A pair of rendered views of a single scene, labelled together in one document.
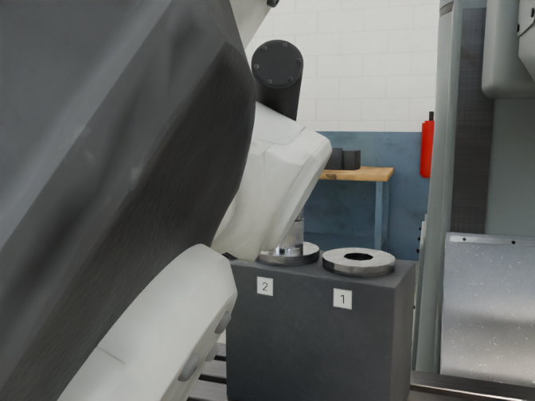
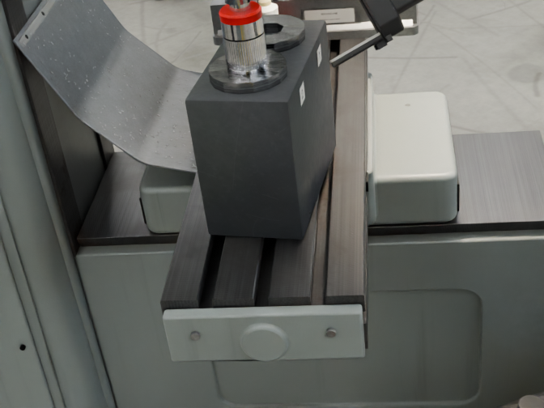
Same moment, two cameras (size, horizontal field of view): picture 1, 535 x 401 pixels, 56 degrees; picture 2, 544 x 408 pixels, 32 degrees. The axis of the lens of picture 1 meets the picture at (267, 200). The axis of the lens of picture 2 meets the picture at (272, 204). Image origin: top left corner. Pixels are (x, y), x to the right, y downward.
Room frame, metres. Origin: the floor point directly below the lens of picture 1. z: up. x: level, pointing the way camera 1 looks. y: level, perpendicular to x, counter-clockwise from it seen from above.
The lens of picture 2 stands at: (0.80, 0.94, 1.60)
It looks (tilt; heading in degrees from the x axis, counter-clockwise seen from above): 34 degrees down; 261
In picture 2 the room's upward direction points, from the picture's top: 7 degrees counter-clockwise
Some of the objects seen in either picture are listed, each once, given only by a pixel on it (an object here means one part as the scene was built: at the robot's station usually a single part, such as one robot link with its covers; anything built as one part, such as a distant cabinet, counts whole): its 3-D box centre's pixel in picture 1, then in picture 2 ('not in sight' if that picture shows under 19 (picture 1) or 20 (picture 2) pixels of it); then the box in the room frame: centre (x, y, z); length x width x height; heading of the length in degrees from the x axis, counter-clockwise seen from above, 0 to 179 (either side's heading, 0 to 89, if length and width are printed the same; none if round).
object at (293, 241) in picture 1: (286, 226); (244, 41); (0.66, -0.02, 1.17); 0.05 x 0.05 x 0.06
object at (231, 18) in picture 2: not in sight; (240, 12); (0.66, -0.02, 1.20); 0.05 x 0.05 x 0.01
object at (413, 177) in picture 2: not in sight; (300, 152); (0.54, -0.37, 0.80); 0.50 x 0.35 x 0.12; 162
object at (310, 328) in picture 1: (319, 325); (267, 121); (0.64, -0.07, 1.04); 0.22 x 0.12 x 0.20; 63
